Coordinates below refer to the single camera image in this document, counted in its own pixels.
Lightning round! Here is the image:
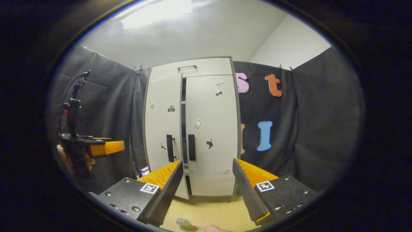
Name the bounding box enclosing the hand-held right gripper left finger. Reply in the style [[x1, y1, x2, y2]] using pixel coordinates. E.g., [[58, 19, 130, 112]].
[[88, 160, 184, 227]]

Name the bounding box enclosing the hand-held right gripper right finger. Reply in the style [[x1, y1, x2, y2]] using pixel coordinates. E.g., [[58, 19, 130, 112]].
[[232, 158, 317, 226]]

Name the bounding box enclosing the green drink bottle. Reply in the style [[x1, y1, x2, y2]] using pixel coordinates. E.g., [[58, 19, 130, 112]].
[[175, 217, 194, 230]]

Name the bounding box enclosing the white door camera sticker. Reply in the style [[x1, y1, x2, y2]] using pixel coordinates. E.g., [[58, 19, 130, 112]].
[[144, 73, 190, 199]]

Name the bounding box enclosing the white cabinet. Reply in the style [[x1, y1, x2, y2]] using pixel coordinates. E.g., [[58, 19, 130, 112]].
[[143, 56, 242, 202]]

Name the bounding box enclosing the white door headphone sticker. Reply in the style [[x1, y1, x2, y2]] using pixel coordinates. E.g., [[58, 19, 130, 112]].
[[185, 75, 240, 197]]

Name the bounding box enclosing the black backdrop cloth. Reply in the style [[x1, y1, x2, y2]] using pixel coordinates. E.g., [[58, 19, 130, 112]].
[[48, 45, 366, 194]]

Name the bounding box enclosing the ceiling light panel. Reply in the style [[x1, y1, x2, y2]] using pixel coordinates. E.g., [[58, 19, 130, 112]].
[[121, 0, 192, 30]]

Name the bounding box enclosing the black door handle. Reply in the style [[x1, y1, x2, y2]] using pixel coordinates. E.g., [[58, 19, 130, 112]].
[[188, 134, 196, 161], [166, 134, 176, 163]]

